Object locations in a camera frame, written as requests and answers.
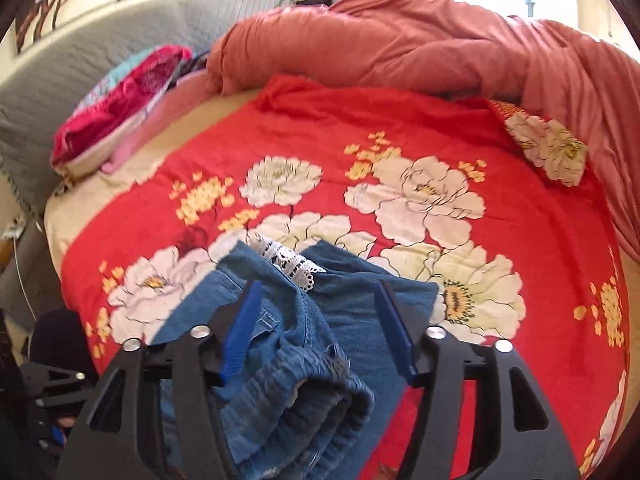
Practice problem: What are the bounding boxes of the grey quilted headboard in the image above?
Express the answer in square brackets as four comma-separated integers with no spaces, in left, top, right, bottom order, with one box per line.
[1,0,293,216]

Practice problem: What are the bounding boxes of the magenta folded clothes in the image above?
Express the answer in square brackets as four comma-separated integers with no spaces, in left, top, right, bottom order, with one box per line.
[51,44,192,180]

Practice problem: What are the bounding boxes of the salmon pink comforter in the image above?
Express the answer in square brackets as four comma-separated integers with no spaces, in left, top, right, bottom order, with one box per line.
[206,0,639,256]

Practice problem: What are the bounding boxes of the pink pillow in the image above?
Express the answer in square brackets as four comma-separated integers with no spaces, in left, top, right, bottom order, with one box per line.
[101,70,210,174]

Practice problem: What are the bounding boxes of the beige bed sheet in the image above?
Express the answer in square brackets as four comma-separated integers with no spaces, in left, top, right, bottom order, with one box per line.
[43,90,258,273]

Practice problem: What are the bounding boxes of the red floral blanket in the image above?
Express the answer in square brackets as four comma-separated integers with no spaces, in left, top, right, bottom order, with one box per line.
[61,77,628,479]

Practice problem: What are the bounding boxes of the blue denim pants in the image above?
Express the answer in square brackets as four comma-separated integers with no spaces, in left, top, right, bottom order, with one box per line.
[155,235,439,479]

